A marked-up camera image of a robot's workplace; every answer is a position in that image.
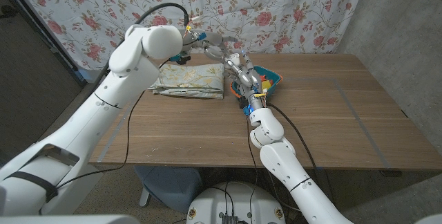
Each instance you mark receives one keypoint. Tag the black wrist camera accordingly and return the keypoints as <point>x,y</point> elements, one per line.
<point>244,106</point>
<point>179,58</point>

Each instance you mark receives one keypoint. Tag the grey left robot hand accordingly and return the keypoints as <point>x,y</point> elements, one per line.
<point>210,42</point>

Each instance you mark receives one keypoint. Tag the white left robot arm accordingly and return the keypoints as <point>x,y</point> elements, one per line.
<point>86,123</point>

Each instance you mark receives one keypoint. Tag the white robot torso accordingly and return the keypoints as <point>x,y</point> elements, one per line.
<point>241,200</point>

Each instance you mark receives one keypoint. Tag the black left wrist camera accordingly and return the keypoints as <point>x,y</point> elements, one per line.
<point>179,58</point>

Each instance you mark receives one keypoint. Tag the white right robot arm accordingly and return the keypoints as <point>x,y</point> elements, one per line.
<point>283,161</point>

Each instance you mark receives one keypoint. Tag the red toy fruit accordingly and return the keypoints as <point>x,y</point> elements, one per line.
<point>263,77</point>

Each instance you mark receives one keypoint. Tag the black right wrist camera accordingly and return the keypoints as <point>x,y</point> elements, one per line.
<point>244,106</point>

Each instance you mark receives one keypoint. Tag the dark grey partition panel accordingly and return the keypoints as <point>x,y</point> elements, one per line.
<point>31,79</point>

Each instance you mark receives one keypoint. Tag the teal basket with orange rim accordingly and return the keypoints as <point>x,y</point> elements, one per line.
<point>274,76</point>

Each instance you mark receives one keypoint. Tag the blue-grey stool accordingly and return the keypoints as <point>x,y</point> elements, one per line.
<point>169,186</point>

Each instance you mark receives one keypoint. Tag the rose print backdrop curtain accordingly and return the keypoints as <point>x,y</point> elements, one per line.
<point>276,9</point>

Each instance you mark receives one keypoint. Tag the yellow toy lemon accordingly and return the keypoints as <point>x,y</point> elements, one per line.
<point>266,85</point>

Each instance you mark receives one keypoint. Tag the folded pale floral cloth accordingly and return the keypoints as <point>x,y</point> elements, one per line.
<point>190,79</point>

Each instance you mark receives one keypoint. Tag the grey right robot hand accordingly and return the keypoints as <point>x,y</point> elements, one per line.
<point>250,82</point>

